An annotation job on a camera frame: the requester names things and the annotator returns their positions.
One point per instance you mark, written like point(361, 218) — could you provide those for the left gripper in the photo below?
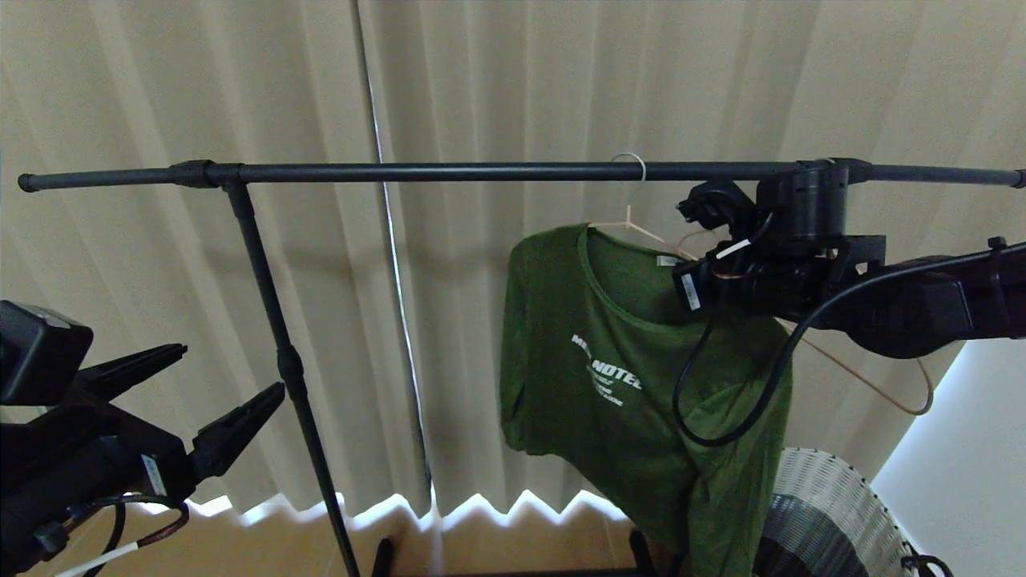
point(80, 465)

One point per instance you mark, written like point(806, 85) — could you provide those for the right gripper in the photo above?
point(769, 288)

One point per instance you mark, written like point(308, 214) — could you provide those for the green t-shirt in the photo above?
point(609, 449)

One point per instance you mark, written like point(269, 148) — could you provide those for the white laundry basket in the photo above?
point(834, 497)

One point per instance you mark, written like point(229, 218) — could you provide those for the black clothes rack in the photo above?
point(401, 171)

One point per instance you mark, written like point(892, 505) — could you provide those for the beige curtain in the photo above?
point(200, 80)

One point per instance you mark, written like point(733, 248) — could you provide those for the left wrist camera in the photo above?
point(40, 353)

